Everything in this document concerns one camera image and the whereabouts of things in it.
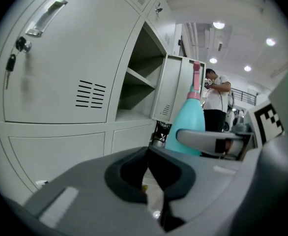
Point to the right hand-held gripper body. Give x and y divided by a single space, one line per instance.
269 122

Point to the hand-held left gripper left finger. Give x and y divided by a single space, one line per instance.
85 193

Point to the grey metal locker cabinet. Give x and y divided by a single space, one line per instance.
60 82

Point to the teal spray bottle pink nozzle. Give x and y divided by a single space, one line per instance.
188 117

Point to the grey ceiling duct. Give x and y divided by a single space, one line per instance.
220 38

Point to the round ceiling light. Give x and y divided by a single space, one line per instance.
219 24
247 68
270 41
213 60

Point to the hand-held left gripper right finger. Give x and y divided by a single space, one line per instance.
208 193

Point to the black metal railing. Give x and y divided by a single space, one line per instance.
244 96

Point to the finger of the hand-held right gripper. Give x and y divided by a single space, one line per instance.
195 139

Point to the locker door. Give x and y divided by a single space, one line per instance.
171 82

